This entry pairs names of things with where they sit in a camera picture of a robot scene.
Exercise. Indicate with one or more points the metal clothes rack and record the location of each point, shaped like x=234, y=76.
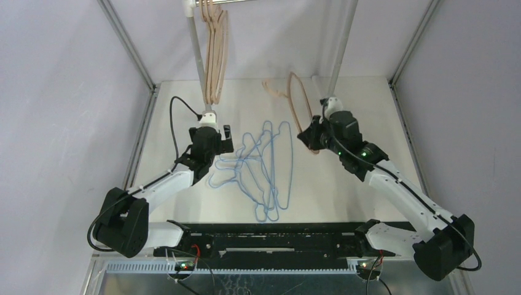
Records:
x=189, y=8

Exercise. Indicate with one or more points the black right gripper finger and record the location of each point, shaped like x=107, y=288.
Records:
x=311, y=139
x=316, y=126

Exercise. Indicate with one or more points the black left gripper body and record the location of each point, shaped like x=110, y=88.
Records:
x=217, y=150

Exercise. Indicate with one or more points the beige plastic hanger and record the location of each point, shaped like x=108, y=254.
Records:
x=217, y=14
x=290, y=102
x=205, y=7
x=224, y=50

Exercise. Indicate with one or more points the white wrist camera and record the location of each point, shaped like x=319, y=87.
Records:
x=331, y=105
x=209, y=119

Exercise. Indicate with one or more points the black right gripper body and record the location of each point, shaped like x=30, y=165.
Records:
x=311, y=136

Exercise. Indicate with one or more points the electronics board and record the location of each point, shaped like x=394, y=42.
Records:
x=184, y=266
x=364, y=272

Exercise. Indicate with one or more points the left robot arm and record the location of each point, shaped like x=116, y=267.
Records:
x=123, y=224

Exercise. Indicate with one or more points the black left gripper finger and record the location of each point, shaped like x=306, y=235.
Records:
x=197, y=133
x=227, y=142

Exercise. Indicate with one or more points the white slotted cable duct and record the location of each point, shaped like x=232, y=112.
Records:
x=163, y=267

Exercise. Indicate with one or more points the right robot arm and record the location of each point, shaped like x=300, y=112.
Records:
x=439, y=242

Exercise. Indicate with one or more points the left electronics board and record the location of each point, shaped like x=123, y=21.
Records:
x=184, y=266

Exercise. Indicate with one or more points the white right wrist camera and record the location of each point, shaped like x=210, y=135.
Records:
x=331, y=105

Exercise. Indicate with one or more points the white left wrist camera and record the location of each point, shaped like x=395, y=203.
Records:
x=209, y=119

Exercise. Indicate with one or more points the right electronics board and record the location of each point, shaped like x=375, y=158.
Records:
x=364, y=272

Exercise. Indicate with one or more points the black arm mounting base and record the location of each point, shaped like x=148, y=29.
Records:
x=274, y=245

